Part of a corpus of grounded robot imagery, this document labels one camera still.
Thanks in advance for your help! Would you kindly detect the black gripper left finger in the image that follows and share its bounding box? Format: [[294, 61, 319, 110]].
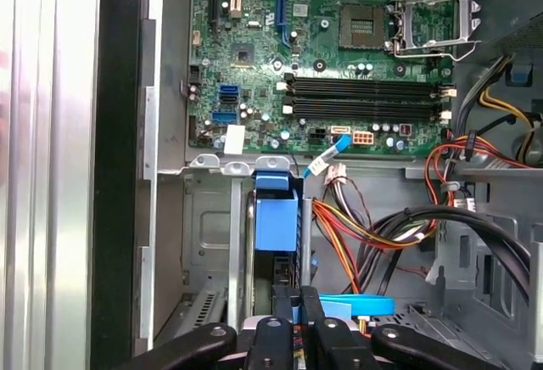
[[110, 283, 295, 370]]

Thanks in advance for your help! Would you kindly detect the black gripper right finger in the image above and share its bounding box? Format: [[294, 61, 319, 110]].
[[299, 283, 507, 370]]

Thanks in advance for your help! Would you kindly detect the hard disk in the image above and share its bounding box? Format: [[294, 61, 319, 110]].
[[244, 168, 315, 324]]

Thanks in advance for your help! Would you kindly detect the silver disk bay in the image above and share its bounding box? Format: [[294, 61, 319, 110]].
[[182, 153, 317, 331]]

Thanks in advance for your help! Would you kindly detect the black open PC case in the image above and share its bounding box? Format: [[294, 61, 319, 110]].
[[91, 0, 543, 370]]

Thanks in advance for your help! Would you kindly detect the green motherboard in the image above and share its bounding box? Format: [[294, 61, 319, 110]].
[[186, 0, 462, 154]]

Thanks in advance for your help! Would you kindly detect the metal locking lever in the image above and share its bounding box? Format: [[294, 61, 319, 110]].
[[390, 38, 484, 64]]

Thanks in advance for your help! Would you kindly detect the CPU socket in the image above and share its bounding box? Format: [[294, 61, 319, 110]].
[[339, 3, 387, 51]]

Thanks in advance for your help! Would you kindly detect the blue expansion slot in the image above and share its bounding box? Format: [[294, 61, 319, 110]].
[[275, 0, 293, 48]]

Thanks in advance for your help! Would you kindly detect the blue flat data wire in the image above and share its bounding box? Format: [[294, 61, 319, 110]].
[[317, 293, 396, 319]]

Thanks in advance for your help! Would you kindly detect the orange red disk power wire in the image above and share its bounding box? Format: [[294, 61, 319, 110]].
[[311, 198, 440, 333]]

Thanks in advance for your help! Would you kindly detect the black cable bundle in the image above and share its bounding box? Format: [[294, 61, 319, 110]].
[[358, 205, 534, 307]]

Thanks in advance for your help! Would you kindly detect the blue data wire white label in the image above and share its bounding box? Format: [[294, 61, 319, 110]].
[[303, 133, 354, 179]]

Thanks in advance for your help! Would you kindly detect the orange red wire bundle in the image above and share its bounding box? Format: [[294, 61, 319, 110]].
[[423, 131, 536, 208]]

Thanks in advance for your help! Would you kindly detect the yellow black wire bundle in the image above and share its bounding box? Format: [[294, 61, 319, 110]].
[[477, 53, 543, 165]]

